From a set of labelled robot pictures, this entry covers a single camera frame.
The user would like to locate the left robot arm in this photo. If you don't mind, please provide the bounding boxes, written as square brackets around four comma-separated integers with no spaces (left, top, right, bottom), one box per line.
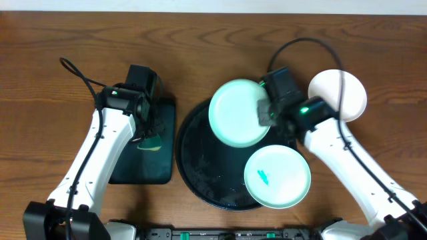
[23,83,153,239]

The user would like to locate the black round tray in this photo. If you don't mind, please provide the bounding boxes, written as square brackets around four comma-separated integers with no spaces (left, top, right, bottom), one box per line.
[175,99,298,211]

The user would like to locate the mint green plate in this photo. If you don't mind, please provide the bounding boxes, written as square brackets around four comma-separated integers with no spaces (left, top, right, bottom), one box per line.
[244,145,311,209]
[208,79,270,148]

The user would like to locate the white plate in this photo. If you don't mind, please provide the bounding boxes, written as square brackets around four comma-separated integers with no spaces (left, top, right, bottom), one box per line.
[308,69,368,122]

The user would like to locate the green yellow sponge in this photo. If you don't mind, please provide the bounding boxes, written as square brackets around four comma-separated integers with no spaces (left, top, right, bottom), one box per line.
[137,134,162,151]

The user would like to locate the black rectangular tray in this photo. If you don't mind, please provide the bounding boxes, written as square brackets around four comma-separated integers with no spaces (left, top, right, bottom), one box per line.
[109,98,176,185]

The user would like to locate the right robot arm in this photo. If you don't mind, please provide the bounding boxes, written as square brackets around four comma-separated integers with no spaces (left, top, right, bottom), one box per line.
[257,97,426,239]

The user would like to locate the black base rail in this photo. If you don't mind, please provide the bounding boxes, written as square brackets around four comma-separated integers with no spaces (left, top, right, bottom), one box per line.
[106,218,344,240]

